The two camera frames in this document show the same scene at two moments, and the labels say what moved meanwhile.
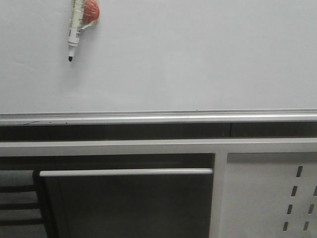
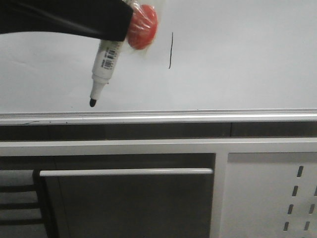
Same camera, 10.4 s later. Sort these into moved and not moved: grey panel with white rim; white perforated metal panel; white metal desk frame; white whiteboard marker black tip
Moved: white whiteboard marker black tip
Not moved: white metal desk frame; white perforated metal panel; grey panel with white rim
